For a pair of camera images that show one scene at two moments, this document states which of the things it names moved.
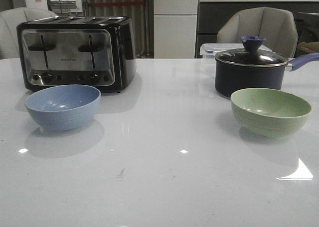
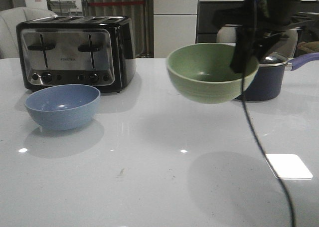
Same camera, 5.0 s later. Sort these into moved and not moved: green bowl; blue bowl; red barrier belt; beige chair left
Moved: green bowl
Not moved: blue bowl; red barrier belt; beige chair left
